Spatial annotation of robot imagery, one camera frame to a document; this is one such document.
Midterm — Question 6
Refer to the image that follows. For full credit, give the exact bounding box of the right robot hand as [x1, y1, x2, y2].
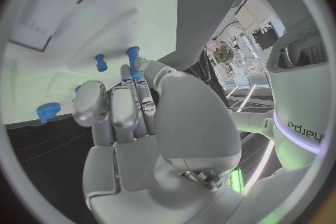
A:
[72, 55, 246, 224]

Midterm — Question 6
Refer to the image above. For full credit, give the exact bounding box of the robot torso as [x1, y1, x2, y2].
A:
[265, 16, 330, 172]

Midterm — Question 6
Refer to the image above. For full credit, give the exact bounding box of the black screen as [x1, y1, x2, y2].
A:
[255, 28, 279, 50]

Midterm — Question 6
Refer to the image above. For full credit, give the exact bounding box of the short blue peg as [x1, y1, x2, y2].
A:
[94, 54, 109, 72]

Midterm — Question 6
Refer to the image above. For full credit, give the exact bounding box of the blue gear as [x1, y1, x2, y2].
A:
[35, 102, 62, 124]

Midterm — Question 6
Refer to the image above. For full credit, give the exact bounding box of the person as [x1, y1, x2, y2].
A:
[206, 38, 236, 66]

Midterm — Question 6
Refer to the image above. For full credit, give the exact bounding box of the long blue peg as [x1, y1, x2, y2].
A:
[126, 46, 144, 80]

